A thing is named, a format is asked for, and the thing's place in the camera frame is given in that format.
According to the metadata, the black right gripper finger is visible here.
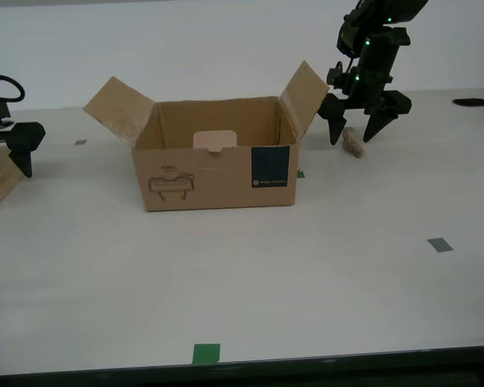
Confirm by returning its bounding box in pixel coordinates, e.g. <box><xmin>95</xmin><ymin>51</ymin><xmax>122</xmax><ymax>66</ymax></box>
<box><xmin>362</xmin><ymin>90</ymin><xmax>412</xmax><ymax>144</ymax></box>
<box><xmin>318</xmin><ymin>92</ymin><xmax>351</xmax><ymax>147</ymax></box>

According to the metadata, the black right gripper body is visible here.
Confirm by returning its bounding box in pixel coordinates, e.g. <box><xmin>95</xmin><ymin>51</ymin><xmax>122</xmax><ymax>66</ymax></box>
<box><xmin>329</xmin><ymin>64</ymin><xmax>407</xmax><ymax>117</ymax></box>

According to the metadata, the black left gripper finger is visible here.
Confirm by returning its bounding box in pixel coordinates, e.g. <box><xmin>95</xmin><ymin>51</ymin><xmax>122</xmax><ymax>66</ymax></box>
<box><xmin>6</xmin><ymin>122</ymin><xmax>46</xmax><ymax>179</ymax></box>

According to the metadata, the pinkish speckled rock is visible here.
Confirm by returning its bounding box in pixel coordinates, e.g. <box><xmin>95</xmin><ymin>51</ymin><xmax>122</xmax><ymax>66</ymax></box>
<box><xmin>341</xmin><ymin>127</ymin><xmax>366</xmax><ymax>159</ymax></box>

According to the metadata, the open cardboard box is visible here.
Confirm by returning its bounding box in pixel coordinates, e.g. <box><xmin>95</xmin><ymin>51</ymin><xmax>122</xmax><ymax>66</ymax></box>
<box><xmin>82</xmin><ymin>60</ymin><xmax>331</xmax><ymax>213</ymax></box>

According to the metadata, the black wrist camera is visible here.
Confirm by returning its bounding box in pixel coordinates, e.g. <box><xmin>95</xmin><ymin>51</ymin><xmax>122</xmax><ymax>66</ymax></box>
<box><xmin>326</xmin><ymin>66</ymin><xmax>351</xmax><ymax>89</ymax></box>

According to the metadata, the black cable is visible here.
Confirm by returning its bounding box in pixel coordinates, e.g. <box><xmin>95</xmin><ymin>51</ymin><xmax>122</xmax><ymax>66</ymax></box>
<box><xmin>0</xmin><ymin>60</ymin><xmax>26</xmax><ymax>104</ymax></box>

